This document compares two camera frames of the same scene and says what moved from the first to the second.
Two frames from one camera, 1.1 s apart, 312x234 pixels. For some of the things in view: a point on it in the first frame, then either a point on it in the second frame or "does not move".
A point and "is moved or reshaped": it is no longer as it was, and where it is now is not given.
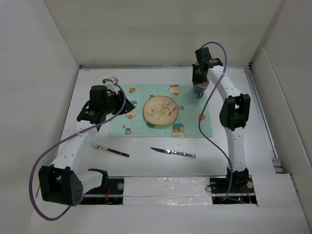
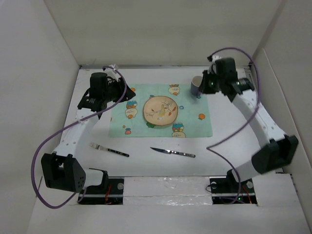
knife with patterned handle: (176, 152) does not move
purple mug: (199, 88) is moved or reshaped
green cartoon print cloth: (133, 124) does not move
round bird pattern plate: (160, 110) does not move
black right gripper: (195, 79) to (203, 88)
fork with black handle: (101, 147) does not move
